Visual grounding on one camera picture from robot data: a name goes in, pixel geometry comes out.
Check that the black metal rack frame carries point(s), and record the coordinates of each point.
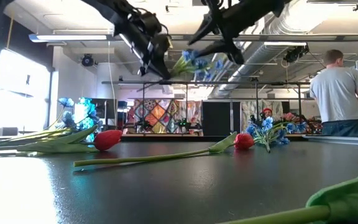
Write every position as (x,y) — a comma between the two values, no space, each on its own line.
(197,82)

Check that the white floral cloth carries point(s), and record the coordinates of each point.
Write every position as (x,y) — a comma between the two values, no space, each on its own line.
(250,109)

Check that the red artificial tulip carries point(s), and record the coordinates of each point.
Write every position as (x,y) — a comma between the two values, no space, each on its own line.
(107,140)
(243,141)
(346,199)

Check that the black panel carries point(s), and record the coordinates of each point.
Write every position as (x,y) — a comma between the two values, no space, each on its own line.
(219,118)

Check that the black aluminium table frame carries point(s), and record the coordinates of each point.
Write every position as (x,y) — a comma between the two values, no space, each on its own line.
(182,138)

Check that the silver ventilation duct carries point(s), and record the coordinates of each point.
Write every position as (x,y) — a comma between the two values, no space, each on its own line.
(253,62)

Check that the blue glass vase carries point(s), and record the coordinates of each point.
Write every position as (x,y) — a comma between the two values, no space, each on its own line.
(87,124)

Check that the person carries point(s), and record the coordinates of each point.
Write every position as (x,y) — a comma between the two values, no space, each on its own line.
(267,111)
(337,93)

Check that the black ceiling camera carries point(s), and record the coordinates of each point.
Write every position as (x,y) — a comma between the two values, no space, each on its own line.
(87,60)

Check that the black hanging ceiling device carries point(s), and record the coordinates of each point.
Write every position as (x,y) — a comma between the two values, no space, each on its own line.
(295,53)

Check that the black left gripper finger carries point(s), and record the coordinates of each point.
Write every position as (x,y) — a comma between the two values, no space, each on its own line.
(162,67)

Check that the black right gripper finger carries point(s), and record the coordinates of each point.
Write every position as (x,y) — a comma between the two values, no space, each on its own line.
(208,28)
(225,48)

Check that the colourful patchwork quilt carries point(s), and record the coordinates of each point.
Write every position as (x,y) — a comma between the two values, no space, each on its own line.
(160,115)

